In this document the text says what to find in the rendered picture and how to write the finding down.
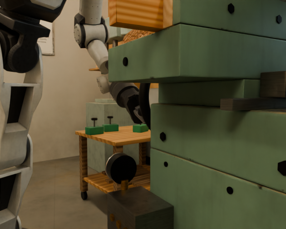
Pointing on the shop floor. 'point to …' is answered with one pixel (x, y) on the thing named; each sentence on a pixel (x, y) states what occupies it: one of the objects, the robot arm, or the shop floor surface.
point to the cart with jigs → (137, 130)
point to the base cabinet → (217, 196)
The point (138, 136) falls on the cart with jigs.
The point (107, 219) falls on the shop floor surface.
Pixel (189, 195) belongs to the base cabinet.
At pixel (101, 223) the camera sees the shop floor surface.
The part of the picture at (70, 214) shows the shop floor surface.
